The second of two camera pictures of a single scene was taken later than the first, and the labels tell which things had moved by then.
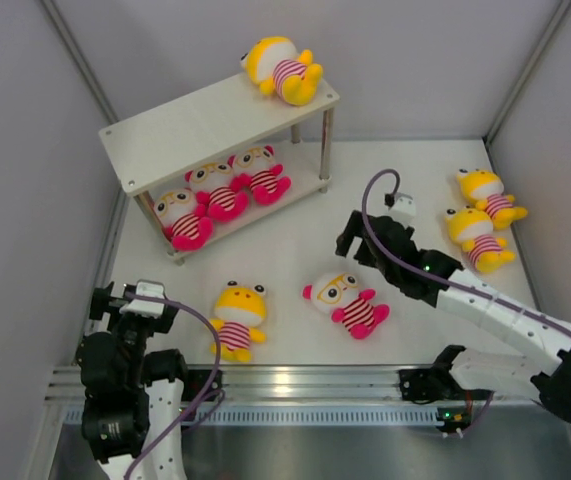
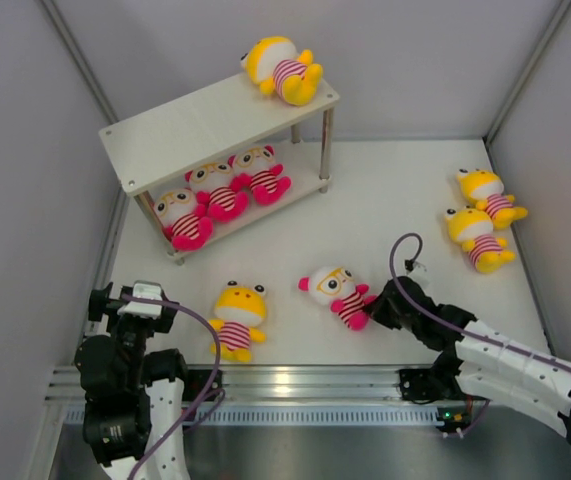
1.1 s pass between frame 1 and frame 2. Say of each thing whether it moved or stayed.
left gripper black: stayed
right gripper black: moved
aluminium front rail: stayed
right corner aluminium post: stayed
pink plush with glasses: stayed
